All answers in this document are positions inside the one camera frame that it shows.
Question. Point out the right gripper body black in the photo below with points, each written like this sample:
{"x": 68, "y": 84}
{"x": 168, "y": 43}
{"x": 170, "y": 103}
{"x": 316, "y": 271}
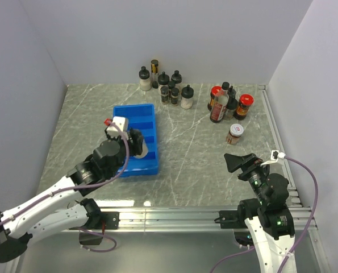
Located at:
{"x": 255, "y": 166}

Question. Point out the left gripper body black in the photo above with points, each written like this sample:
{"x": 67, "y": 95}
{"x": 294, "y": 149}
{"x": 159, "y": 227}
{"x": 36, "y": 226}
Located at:
{"x": 128, "y": 148}

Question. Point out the shaker jar white powder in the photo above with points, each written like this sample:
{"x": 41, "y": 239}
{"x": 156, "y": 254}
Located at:
{"x": 144, "y": 151}

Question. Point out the blue divided plastic bin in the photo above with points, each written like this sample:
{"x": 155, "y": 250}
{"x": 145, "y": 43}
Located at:
{"x": 141, "y": 117}

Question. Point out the knob lid jar white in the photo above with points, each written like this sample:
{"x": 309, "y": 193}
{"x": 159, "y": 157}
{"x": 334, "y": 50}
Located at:
{"x": 187, "y": 97}

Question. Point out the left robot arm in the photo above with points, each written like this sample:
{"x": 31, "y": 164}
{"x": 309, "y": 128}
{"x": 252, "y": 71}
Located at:
{"x": 37, "y": 218}

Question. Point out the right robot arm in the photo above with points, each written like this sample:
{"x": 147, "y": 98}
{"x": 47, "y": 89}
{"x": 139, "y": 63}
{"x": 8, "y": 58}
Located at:
{"x": 267, "y": 217}

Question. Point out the white lid spice jar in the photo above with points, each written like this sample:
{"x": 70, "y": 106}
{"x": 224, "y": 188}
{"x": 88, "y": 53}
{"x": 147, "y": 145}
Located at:
{"x": 234, "y": 134}

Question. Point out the black cap bottle front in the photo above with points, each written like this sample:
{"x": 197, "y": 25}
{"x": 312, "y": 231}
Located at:
{"x": 230, "y": 108}

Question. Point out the black cap bottle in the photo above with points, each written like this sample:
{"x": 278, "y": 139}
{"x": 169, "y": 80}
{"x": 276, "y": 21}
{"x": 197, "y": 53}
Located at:
{"x": 231, "y": 92}
{"x": 230, "y": 108}

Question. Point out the red lid jar right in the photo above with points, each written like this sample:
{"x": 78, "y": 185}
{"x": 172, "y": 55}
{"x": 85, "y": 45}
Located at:
{"x": 244, "y": 103}

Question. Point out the red lid jar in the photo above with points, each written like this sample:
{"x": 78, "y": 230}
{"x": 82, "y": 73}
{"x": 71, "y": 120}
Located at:
{"x": 213, "y": 93}
{"x": 244, "y": 103}

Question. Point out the knob lid jar far left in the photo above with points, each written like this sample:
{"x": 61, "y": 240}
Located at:
{"x": 144, "y": 79}

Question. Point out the small spice jar left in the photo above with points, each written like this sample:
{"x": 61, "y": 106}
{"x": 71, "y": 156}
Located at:
{"x": 164, "y": 91}

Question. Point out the small spice jar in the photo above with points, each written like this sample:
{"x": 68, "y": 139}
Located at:
{"x": 164, "y": 91}
{"x": 171, "y": 84}
{"x": 174, "y": 96}

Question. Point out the tall clear sauce bottle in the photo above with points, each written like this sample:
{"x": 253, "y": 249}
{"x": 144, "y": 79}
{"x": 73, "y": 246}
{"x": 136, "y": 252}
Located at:
{"x": 219, "y": 104}

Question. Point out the small spice jar right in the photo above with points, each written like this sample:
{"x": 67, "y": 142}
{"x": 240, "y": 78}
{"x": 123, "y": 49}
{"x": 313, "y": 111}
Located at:
{"x": 174, "y": 96}

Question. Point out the black cap bottle back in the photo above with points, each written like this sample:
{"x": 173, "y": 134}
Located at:
{"x": 231, "y": 92}

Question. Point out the red lid jar left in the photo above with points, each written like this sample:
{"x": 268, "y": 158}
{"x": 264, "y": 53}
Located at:
{"x": 213, "y": 93}

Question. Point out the small spice jar back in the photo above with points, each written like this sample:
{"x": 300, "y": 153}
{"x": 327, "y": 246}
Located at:
{"x": 171, "y": 84}

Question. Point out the knob lid jar middle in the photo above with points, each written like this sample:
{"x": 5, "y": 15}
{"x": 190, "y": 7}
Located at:
{"x": 163, "y": 80}

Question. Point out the knob lid jar right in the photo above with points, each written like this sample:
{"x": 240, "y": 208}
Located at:
{"x": 176, "y": 77}

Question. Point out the tall yellow black grinder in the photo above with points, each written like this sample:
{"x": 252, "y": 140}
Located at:
{"x": 154, "y": 73}

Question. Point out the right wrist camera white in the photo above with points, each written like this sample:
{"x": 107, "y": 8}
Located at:
{"x": 277, "y": 155}

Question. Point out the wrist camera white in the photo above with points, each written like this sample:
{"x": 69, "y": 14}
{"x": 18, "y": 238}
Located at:
{"x": 117, "y": 125}
{"x": 277, "y": 155}

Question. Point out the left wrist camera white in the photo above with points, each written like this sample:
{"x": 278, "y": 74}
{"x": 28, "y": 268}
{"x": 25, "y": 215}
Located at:
{"x": 117, "y": 125}

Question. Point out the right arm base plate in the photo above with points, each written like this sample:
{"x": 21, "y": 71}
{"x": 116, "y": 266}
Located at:
{"x": 231, "y": 219}

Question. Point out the aluminium front rail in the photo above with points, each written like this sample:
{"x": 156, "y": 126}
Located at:
{"x": 146, "y": 219}

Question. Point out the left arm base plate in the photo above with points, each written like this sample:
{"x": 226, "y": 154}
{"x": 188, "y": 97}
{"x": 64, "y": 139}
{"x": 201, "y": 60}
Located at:
{"x": 108, "y": 221}

